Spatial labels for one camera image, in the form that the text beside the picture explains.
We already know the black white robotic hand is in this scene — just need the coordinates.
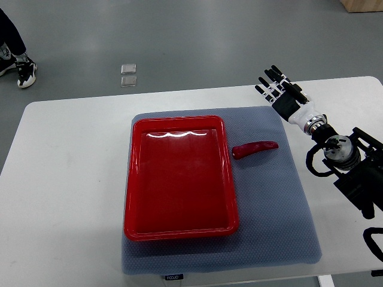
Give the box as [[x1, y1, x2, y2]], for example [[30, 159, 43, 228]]
[[255, 65, 327, 135]]

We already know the red chili pepper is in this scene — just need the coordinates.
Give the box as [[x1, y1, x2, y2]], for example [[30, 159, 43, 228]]
[[232, 141, 279, 160]]

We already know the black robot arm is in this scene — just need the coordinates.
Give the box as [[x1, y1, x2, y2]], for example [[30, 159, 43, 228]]
[[306, 122, 382, 219]]

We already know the red plastic tray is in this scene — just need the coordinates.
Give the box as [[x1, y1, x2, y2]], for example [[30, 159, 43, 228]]
[[123, 115, 239, 242]]

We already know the wooden box corner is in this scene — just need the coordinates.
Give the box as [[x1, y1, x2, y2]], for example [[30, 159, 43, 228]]
[[340, 0, 383, 13]]

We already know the grey mesh mat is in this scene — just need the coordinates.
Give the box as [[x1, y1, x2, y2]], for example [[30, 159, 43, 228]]
[[121, 106, 321, 275]]

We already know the upper metal floor plate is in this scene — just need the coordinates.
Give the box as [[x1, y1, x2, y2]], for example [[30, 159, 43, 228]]
[[120, 63, 136, 75]]

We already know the black white sneaker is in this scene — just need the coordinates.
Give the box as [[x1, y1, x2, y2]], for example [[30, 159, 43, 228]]
[[0, 56, 16, 76], [16, 58, 37, 88]]

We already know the person's dark trouser leg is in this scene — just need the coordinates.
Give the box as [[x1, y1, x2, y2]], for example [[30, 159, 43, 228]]
[[1, 10, 26, 56]]

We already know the black cable loop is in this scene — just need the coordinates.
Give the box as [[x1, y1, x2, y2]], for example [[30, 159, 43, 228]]
[[362, 227, 383, 265]]

